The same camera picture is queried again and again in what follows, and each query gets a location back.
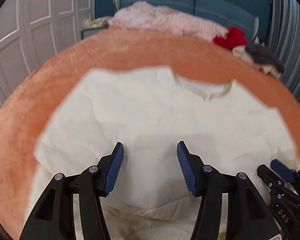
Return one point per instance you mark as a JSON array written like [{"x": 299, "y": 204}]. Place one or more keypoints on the red garment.
[{"x": 233, "y": 38}]

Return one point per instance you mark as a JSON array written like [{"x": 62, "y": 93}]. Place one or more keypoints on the cream quilted garment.
[{"x": 150, "y": 110}]

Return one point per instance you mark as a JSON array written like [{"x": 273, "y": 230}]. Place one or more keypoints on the bedside table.
[{"x": 89, "y": 32}]

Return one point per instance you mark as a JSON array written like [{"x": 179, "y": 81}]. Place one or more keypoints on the dark grey knit sweater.
[{"x": 262, "y": 55}]

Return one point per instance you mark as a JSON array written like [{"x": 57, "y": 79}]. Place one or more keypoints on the cream white garment pile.
[{"x": 240, "y": 53}]

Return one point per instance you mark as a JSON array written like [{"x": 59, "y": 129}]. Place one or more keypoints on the yellow white cloth on nightstand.
[{"x": 100, "y": 22}]

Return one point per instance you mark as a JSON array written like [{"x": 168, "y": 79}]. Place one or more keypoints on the grey blue curtain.
[{"x": 284, "y": 42}]

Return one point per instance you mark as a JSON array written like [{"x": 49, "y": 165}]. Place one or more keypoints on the pink floral quilt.
[{"x": 143, "y": 15}]

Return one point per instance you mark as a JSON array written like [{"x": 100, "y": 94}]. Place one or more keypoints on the blue upholstered headboard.
[{"x": 221, "y": 11}]

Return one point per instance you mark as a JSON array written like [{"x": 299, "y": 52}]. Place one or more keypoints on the orange plush bedspread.
[{"x": 26, "y": 111}]

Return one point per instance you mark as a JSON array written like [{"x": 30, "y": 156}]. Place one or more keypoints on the white panelled wardrobe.
[{"x": 32, "y": 31}]

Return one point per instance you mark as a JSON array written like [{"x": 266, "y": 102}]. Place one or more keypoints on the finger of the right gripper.
[
  {"x": 286, "y": 174},
  {"x": 269, "y": 178}
]

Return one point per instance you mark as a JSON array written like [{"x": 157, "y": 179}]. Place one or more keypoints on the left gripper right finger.
[{"x": 248, "y": 214}]

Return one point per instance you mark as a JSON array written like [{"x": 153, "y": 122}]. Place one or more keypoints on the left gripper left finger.
[{"x": 53, "y": 214}]

